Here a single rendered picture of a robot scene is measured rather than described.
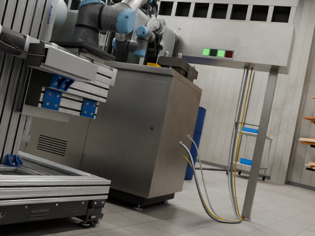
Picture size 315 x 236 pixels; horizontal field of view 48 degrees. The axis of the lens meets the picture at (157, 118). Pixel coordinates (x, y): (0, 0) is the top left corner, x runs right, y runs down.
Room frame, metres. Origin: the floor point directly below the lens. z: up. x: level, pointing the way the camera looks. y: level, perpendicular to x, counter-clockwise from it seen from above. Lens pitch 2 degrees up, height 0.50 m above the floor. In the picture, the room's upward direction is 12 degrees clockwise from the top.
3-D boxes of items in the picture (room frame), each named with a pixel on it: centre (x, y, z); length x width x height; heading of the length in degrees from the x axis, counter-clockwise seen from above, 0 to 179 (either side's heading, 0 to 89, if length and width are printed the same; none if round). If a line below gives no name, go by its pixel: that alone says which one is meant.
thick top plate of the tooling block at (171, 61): (2.62, -0.09, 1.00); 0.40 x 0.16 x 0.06; 156
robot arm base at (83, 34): (1.67, 0.41, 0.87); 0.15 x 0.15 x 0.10
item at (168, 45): (2.63, 0.04, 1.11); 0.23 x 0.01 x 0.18; 156
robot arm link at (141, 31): (2.27, 0.20, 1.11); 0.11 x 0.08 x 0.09; 156
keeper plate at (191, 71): (2.59, -0.18, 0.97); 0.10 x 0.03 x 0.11; 156
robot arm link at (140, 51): (2.27, 0.21, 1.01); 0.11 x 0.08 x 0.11; 82
